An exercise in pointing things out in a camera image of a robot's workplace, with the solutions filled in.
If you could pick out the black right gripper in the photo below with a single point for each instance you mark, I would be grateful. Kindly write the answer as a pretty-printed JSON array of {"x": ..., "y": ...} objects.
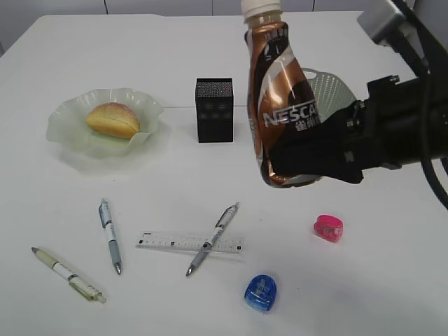
[{"x": 343, "y": 147}]

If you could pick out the brown coffee bottle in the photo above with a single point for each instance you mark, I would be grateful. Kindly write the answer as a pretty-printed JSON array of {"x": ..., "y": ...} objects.
[{"x": 280, "y": 101}]

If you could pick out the bread roll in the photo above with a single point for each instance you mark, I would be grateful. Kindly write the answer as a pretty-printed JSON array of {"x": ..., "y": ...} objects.
[{"x": 114, "y": 119}]

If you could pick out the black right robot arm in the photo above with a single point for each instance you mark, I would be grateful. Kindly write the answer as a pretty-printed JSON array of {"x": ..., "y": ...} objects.
[{"x": 400, "y": 123}]

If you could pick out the light green woven basket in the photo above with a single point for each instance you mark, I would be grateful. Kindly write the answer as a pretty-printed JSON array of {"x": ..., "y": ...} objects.
[{"x": 331, "y": 93}]

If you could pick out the pink pencil sharpener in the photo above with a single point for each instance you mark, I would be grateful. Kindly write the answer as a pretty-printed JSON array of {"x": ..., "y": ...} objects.
[{"x": 329, "y": 228}]

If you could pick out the grey pen on ruler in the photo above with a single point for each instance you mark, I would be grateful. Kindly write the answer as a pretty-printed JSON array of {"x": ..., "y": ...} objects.
[{"x": 220, "y": 226}]

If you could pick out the black pen holder box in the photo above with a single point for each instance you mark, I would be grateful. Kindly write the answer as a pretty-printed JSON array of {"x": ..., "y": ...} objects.
[{"x": 214, "y": 102}]

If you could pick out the blue pencil sharpener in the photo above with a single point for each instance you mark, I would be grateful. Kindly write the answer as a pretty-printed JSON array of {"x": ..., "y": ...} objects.
[{"x": 261, "y": 293}]

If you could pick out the blue grey pen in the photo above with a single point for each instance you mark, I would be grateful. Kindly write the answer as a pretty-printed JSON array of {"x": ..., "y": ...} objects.
[{"x": 108, "y": 226}]

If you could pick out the pale green wavy plate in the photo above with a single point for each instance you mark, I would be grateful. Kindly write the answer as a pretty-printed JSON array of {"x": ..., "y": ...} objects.
[{"x": 67, "y": 124}]

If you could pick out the cream white pen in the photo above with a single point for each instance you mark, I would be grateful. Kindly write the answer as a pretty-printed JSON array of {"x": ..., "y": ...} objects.
[{"x": 81, "y": 286}]

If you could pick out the clear plastic ruler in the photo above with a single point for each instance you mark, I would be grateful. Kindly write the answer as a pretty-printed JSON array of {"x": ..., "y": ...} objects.
[{"x": 184, "y": 242}]

